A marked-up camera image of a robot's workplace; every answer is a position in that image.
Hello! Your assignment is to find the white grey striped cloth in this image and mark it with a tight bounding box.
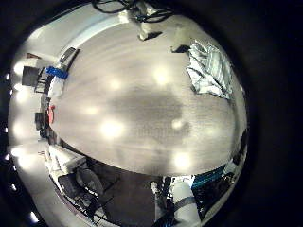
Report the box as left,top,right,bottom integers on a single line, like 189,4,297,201
186,41,235,101

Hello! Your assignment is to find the white bottle with blue band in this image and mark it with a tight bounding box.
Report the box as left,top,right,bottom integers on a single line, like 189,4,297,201
45,64,71,99

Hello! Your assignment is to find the red object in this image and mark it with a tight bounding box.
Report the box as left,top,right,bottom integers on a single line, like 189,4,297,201
46,104,57,125

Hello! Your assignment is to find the black office chair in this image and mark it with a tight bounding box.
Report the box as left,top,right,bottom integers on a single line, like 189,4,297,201
58,166,107,218

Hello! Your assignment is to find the teal lit panel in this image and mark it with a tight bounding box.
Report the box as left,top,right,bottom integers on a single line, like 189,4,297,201
192,165,227,190

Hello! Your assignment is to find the looped black cable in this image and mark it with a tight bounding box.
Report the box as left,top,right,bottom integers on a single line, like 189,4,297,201
91,0,174,24

